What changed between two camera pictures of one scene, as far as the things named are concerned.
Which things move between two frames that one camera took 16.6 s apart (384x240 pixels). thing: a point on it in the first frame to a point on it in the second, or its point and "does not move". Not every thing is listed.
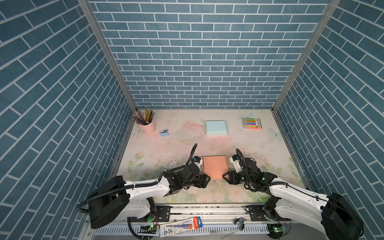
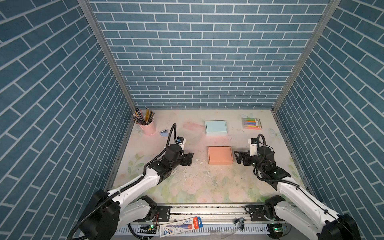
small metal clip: [240, 221] does not move
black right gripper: [231, 175] to [247, 155]
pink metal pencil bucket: [150, 128] does not move
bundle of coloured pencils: [143, 117] does not move
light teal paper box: [216, 128] does not move
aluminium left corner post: [87, 8] does not move
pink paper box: [215, 166] to [220, 155]
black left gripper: [204, 178] to [185, 162]
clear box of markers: [251, 123] does not move
